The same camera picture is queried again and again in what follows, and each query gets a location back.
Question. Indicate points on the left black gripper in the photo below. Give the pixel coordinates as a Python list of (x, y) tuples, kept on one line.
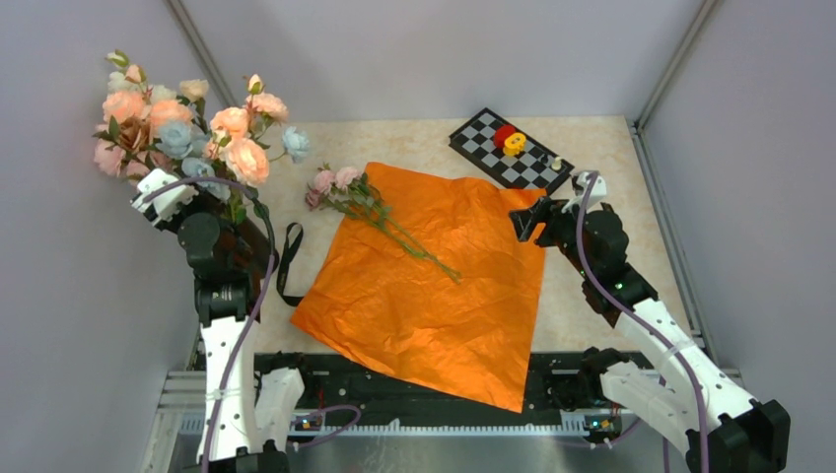
[(199, 199)]

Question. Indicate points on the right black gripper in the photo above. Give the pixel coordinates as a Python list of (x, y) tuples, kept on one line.
[(545, 211)]

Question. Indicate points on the peach flower stem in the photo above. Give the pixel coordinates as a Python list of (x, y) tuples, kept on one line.
[(237, 159), (129, 100), (259, 112)]

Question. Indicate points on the blue flower stem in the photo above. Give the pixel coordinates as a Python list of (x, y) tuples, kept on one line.
[(183, 145)]

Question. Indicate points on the brown flower stem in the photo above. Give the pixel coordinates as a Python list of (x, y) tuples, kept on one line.
[(127, 149)]

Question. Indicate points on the orange paper flower bouquet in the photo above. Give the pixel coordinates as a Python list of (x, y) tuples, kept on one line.
[(350, 192)]

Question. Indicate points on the orange wrapping paper sheet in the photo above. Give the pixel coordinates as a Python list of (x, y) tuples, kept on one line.
[(404, 317)]

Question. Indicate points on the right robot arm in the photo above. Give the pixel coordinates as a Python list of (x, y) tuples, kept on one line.
[(671, 384)]

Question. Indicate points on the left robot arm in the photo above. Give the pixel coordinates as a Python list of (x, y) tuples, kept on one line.
[(231, 441)]

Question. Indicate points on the black cylindrical vase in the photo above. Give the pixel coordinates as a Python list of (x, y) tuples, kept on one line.
[(258, 242)]

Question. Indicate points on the black white chessboard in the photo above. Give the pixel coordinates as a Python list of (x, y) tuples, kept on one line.
[(473, 141)]

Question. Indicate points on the pink and white flower stems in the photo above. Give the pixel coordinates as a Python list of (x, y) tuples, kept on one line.
[(144, 124)]

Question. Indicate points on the red round toy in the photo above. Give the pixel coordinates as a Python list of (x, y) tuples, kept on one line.
[(502, 134)]

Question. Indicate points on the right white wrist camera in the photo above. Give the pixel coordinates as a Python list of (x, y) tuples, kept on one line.
[(589, 187)]

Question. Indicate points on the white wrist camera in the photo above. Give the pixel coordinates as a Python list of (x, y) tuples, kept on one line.
[(589, 187), (160, 198)]

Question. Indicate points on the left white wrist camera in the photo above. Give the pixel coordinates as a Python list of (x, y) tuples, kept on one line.
[(160, 198)]

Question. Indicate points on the yellow ring toy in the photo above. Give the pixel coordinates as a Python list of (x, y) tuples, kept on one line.
[(514, 144)]

